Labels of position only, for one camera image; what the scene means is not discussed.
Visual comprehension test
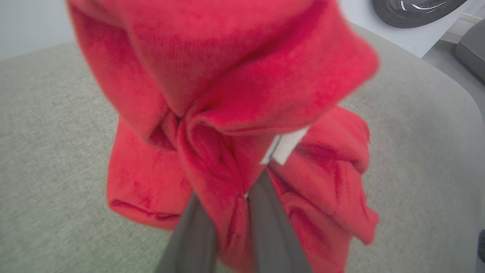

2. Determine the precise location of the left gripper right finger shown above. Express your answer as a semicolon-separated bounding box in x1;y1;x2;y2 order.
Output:
247;170;313;273

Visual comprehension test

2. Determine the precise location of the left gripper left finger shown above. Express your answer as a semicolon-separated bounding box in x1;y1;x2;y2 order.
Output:
155;193;219;273

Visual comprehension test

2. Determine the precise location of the red t-shirt garment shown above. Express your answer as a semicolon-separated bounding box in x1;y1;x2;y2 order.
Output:
66;0;380;273

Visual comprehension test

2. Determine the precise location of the grey fabric sofa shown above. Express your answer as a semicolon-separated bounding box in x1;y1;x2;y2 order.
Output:
0;21;485;273

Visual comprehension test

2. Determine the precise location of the white washing machine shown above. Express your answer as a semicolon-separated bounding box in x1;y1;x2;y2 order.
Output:
339;0;479;58

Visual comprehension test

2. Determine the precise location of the dark washing machine door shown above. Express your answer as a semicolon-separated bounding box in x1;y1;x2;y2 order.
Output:
371;0;468;29

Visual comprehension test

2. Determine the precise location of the dark grey bin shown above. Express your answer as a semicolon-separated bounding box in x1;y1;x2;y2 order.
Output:
456;18;485;83

